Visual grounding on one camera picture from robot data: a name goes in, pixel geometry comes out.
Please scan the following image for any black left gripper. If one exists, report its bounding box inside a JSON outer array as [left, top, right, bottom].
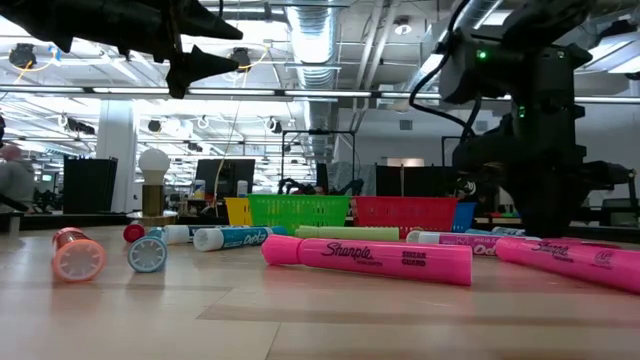
[[64, 0, 244, 99]]

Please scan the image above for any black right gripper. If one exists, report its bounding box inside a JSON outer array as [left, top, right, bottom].
[[452, 112, 589, 239]]

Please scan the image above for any pink Sharpie highlighter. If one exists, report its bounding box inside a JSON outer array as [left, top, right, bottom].
[[260, 234, 474, 287], [494, 236, 640, 295]]

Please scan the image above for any teal highlighter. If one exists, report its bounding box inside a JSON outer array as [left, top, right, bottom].
[[126, 227, 169, 274]]

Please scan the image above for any orange highlighter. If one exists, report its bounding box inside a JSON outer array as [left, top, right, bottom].
[[51, 227, 108, 283]]

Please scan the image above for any black monitor on arm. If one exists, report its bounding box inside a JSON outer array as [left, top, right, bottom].
[[584, 161, 616, 192]]

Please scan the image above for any black ceiling-mounted device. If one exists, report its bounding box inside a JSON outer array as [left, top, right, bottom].
[[8, 42, 39, 70], [228, 46, 253, 74]]

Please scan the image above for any grey office chair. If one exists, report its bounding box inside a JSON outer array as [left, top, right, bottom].
[[599, 197, 640, 229]]

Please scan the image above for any blue plastic basket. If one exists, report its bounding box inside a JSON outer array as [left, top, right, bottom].
[[452, 201, 478, 234]]

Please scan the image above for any person in black shirt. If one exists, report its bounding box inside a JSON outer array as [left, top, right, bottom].
[[457, 174, 481, 201]]

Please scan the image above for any pink Expo marker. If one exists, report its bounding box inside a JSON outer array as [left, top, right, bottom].
[[405, 229, 622, 257]]

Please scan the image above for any wide black partition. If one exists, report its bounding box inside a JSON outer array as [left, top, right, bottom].
[[374, 164, 459, 201]]

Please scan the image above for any black computer monitor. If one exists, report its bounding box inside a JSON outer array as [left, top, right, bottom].
[[194, 158, 257, 199]]

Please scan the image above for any white building column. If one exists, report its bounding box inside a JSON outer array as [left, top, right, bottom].
[[95, 99, 138, 215]]

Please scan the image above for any red plastic basket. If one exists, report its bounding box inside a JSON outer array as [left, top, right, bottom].
[[352, 196, 461, 240]]

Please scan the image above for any long overhead light bar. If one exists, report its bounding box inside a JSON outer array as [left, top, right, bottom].
[[0, 85, 640, 105]]

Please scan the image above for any bulb lamp with brass base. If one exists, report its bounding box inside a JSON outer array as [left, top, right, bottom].
[[126, 148, 179, 228]]

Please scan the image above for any yellow plastic basket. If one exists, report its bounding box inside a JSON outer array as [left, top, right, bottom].
[[224, 197, 254, 227]]

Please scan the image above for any black partition panel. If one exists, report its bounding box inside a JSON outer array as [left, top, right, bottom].
[[63, 156, 119, 215]]

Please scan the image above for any teal Expo marker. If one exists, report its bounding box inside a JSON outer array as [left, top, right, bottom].
[[192, 226, 275, 253]]

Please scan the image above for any light green highlighter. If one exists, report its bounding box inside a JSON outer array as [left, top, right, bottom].
[[294, 224, 401, 242]]

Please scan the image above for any green plastic basket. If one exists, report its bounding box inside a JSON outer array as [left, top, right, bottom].
[[247, 194, 352, 236]]

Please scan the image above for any red marker cap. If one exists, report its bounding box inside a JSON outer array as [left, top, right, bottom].
[[122, 222, 147, 245]]

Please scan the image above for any person in grey top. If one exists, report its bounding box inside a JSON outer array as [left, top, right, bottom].
[[0, 144, 36, 214]]

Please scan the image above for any silver ventilation duct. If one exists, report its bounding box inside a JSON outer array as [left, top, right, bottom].
[[283, 0, 346, 166]]

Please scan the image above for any black rig frame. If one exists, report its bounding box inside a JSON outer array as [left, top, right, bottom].
[[280, 129, 357, 197]]

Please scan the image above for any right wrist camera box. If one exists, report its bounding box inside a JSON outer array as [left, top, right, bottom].
[[438, 29, 506, 105]]

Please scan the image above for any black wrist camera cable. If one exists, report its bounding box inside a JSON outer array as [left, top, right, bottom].
[[408, 0, 484, 144]]

